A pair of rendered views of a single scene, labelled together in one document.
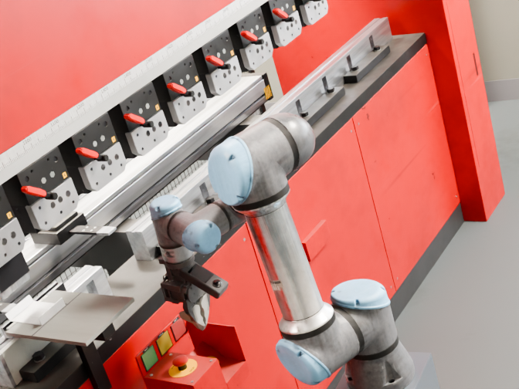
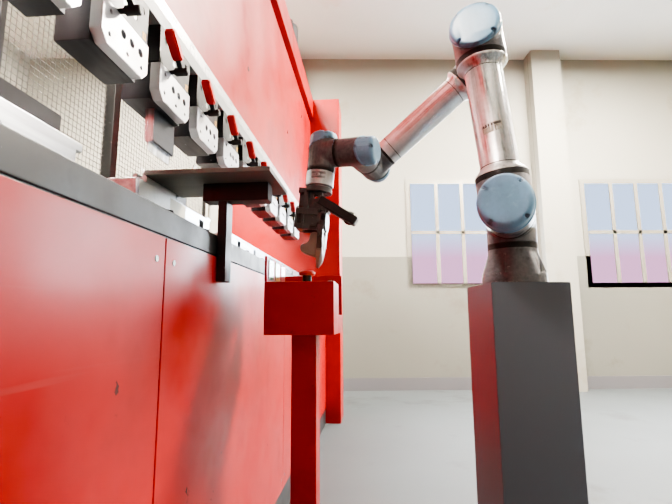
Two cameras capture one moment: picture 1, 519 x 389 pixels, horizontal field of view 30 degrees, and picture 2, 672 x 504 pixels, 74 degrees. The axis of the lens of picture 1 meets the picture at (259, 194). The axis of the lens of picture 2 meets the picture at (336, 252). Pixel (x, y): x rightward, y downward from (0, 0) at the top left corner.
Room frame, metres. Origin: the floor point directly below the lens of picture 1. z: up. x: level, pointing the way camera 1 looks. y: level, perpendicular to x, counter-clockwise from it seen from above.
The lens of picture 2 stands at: (1.08, 0.83, 0.70)
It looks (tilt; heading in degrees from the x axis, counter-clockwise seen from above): 8 degrees up; 327
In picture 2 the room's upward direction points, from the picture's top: straight up
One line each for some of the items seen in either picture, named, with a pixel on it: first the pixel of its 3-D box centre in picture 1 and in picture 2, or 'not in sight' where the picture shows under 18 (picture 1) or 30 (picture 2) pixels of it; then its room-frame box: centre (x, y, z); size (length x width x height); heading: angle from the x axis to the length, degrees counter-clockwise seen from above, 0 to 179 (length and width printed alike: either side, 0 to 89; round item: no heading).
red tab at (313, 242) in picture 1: (316, 240); not in sight; (2.82, -0.13, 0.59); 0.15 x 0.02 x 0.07; 142
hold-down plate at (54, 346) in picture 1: (69, 339); not in sight; (2.11, 0.56, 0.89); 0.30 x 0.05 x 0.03; 142
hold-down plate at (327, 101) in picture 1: (319, 107); not in sight; (3.18, -0.29, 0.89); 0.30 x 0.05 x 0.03; 142
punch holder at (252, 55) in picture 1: (245, 39); (274, 207); (3.04, -0.10, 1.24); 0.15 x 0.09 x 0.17; 142
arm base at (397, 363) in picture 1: (375, 356); (513, 264); (1.75, -0.14, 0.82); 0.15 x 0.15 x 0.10
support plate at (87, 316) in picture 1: (69, 316); (221, 183); (2.02, 0.51, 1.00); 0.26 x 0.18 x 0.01; 52
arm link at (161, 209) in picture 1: (169, 221); (323, 153); (2.06, 0.22, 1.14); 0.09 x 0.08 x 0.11; 32
